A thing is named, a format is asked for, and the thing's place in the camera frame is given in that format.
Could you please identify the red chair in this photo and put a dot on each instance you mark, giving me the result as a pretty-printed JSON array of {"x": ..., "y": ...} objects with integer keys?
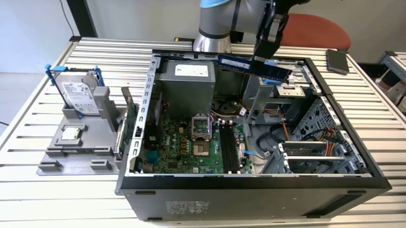
[{"x": 317, "y": 31}]

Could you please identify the grey metal drive bay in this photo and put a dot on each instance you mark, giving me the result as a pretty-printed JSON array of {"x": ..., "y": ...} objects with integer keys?
[{"x": 263, "y": 95}]

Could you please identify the black corner bracket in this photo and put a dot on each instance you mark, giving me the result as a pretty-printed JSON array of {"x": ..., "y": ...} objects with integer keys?
[{"x": 75, "y": 39}]

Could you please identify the hard disk in blue carrier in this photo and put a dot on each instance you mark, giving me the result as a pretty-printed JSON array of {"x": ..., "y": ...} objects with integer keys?
[{"x": 76, "y": 95}]

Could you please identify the CPU socket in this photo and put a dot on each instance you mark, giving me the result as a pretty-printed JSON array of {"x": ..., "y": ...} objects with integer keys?
[{"x": 201, "y": 149}]

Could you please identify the blue-grey disk bay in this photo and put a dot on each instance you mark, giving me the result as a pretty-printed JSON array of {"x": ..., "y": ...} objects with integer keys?
[{"x": 305, "y": 158}]

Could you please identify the black metal post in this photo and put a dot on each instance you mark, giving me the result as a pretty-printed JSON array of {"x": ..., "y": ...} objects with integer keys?
[{"x": 84, "y": 19}]

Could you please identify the silver CPU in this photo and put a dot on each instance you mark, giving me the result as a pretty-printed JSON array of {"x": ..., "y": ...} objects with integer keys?
[{"x": 70, "y": 134}]

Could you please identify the green motherboard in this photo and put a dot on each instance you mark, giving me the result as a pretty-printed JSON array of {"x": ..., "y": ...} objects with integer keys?
[{"x": 178, "y": 164}]

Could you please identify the thin locking lever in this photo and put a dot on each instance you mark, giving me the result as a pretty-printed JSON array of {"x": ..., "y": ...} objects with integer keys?
[{"x": 211, "y": 129}]

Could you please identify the round bronze component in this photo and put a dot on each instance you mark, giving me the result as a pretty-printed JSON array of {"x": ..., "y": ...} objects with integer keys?
[{"x": 230, "y": 107}]

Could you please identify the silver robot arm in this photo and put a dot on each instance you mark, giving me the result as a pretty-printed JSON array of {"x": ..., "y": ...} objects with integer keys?
[{"x": 215, "y": 21}]

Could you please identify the green graphics card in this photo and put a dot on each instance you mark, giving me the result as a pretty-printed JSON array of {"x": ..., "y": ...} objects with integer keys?
[{"x": 130, "y": 123}]

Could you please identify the grey parts rack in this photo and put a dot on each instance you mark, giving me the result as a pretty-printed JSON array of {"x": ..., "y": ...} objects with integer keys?
[{"x": 92, "y": 133}]

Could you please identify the black RAM slot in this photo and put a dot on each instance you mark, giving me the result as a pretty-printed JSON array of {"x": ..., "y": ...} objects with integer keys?
[
  {"x": 227, "y": 147},
  {"x": 231, "y": 147},
  {"x": 223, "y": 147}
]

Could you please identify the black phone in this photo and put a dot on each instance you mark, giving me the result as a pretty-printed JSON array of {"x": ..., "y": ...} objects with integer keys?
[{"x": 337, "y": 61}]

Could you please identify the grey power supply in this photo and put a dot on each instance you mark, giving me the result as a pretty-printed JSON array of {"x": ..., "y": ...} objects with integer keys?
[{"x": 187, "y": 95}]

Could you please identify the black PC case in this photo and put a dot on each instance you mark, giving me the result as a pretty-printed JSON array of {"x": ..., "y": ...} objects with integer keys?
[{"x": 222, "y": 202}]

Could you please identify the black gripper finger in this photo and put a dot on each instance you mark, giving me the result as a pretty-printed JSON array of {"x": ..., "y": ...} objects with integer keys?
[{"x": 265, "y": 51}]

